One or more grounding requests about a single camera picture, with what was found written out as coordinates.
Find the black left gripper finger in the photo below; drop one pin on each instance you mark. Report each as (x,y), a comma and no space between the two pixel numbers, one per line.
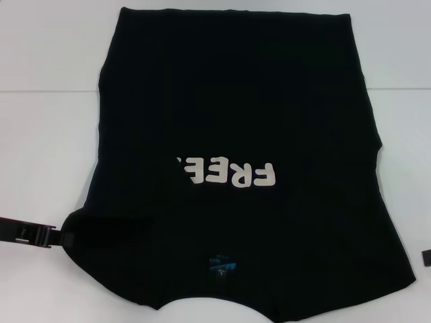
(43,235)

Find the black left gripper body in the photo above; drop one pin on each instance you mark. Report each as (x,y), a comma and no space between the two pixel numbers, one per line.
(8,229)

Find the black t-shirt with FREE print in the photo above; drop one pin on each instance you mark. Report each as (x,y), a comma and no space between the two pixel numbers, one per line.
(219,101)

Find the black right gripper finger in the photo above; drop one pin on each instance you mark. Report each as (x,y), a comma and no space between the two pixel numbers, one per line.
(427,258)

